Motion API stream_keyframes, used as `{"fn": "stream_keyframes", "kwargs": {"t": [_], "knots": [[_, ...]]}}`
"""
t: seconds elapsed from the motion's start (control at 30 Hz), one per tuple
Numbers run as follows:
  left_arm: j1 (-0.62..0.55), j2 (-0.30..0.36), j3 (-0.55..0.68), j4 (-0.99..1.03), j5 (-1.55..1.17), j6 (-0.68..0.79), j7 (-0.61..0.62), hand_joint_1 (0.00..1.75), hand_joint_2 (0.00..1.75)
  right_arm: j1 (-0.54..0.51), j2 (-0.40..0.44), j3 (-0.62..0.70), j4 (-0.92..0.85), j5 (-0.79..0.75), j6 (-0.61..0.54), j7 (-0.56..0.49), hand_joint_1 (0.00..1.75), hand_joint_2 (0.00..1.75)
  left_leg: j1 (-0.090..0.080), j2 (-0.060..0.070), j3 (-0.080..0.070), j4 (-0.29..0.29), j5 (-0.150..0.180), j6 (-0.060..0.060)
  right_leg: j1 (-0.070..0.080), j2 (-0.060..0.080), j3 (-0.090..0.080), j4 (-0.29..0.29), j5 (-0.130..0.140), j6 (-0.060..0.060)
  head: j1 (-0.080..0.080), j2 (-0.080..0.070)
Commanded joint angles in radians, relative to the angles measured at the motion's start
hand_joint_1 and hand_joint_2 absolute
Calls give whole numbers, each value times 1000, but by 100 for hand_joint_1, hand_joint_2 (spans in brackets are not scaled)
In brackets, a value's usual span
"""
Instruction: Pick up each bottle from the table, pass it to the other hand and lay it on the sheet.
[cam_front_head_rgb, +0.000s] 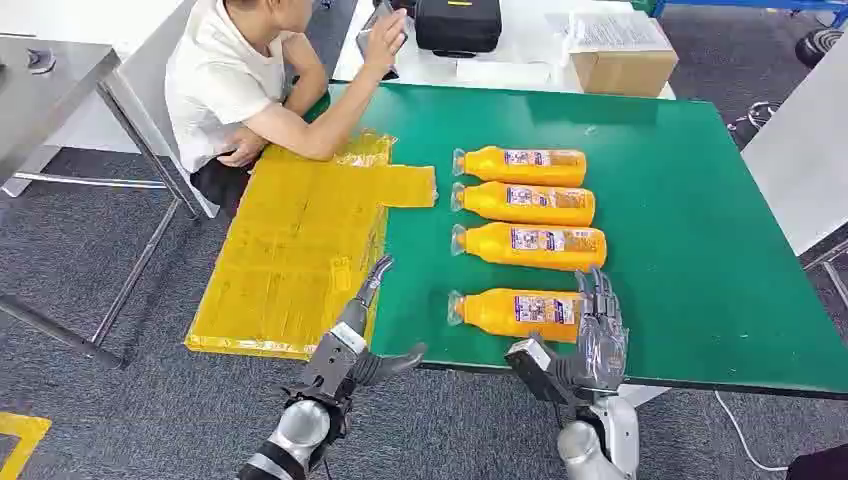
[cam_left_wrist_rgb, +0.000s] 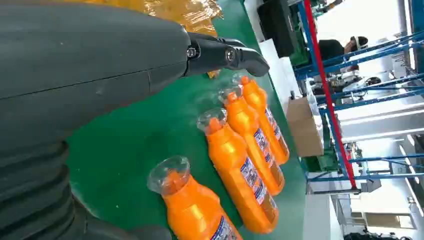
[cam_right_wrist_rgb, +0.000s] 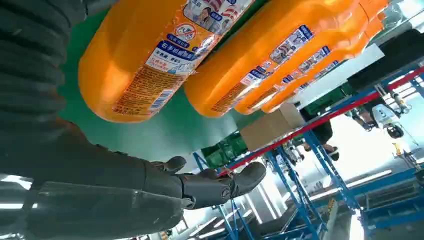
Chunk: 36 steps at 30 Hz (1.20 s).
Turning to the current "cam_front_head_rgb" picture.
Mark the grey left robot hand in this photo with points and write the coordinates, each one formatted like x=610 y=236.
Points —
x=361 y=311

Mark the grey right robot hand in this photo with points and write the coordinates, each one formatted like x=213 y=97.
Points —
x=603 y=351

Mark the orange drink bottle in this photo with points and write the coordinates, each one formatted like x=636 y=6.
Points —
x=490 y=244
x=490 y=204
x=490 y=167
x=490 y=314

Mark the dark tablet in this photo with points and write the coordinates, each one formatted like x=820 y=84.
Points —
x=368 y=26

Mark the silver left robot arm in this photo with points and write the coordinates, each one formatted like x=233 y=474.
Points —
x=301 y=427

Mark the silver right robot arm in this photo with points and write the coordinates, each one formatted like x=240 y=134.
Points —
x=583 y=450

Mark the white table leg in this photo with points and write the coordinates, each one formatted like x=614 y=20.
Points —
x=646 y=395

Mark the yellow sheet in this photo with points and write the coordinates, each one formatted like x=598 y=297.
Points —
x=298 y=252

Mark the green table mat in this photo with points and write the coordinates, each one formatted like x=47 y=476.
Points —
x=662 y=265

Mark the cardboard box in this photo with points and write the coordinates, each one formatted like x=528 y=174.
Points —
x=623 y=74

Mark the pale grey table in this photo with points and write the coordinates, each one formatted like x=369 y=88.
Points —
x=808 y=159

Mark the black carrying case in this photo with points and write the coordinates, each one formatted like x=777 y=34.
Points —
x=457 y=26

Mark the printed paper in sleeve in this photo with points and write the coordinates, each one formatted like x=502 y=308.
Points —
x=616 y=32

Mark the white desk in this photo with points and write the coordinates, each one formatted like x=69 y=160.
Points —
x=139 y=79

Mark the white table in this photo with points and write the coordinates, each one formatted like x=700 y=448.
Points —
x=523 y=33

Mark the black wheel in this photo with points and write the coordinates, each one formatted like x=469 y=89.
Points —
x=818 y=48

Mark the steel table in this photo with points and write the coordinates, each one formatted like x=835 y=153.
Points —
x=40 y=106

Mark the small grey metal part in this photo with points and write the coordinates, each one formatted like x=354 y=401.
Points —
x=42 y=61

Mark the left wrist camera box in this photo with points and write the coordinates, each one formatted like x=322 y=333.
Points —
x=328 y=364

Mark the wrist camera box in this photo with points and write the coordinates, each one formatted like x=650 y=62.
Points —
x=328 y=364
x=530 y=371

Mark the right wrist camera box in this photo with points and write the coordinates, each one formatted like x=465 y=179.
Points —
x=530 y=371

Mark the blue metal frame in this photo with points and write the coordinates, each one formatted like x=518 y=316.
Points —
x=729 y=3

